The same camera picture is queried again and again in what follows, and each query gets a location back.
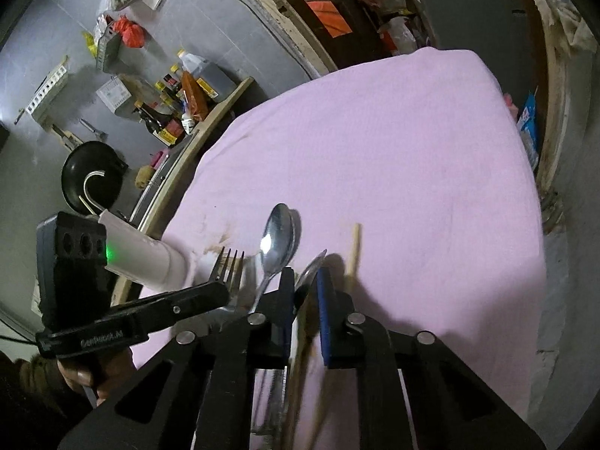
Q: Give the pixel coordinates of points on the metal hook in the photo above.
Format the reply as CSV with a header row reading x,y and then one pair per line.
x,y
86,183

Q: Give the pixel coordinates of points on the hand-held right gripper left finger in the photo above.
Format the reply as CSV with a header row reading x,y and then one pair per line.
x,y
287,318

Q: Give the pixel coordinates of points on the white perforated rack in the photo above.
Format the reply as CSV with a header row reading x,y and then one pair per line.
x,y
47,84

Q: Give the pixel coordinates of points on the dark liquid jug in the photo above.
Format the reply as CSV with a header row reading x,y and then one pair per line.
x,y
215,82

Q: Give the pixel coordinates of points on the clear oil jug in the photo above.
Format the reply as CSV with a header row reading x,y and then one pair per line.
x,y
192,63

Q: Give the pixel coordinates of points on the black wok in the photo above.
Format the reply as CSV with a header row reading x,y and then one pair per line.
x,y
79,173

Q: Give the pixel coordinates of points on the red plastic bag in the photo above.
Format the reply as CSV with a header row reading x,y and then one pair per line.
x,y
130,33

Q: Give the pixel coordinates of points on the person's left hand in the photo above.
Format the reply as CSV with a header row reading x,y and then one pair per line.
x,y
112,375

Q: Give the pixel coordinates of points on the orange seasoning packet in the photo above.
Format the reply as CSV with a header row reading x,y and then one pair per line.
x,y
194,96

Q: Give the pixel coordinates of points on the blue packet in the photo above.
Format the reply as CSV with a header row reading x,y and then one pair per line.
x,y
527,126

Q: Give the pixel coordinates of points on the white rag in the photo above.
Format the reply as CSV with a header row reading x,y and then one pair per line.
x,y
569,23

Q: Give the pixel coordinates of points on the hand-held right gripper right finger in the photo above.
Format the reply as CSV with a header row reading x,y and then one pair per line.
x,y
327,323

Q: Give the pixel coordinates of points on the small metal spoon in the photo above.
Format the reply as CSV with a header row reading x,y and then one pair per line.
x,y
309,274

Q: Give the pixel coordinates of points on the person's left forearm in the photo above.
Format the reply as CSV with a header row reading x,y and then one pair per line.
x,y
28,398

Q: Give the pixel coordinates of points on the orange cloth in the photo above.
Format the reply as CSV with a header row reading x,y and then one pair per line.
x,y
328,18

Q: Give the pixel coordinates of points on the metal fork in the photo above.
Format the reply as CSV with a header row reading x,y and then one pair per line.
x,y
229,267

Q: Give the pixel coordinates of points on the large metal spoon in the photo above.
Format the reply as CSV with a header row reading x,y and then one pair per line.
x,y
279,239

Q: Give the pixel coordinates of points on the white box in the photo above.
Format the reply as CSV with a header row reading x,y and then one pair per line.
x,y
114,94

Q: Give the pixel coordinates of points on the pink tablecloth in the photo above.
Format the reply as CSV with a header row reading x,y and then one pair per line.
x,y
375,150

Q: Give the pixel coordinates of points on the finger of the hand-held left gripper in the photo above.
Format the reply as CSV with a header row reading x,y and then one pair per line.
x,y
187,302

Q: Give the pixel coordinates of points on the white cup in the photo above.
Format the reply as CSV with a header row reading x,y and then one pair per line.
x,y
140,253

